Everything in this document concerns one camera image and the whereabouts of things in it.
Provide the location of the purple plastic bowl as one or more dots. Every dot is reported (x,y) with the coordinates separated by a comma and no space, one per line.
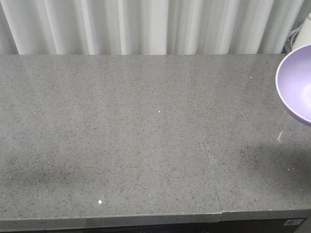
(293,83)

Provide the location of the white pleated curtain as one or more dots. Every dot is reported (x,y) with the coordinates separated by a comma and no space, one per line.
(152,27)

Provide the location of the white rice cooker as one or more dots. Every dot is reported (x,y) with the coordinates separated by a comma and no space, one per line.
(304,35)

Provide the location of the black disinfection cabinet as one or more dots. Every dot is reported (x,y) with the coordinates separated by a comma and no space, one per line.
(236,226)

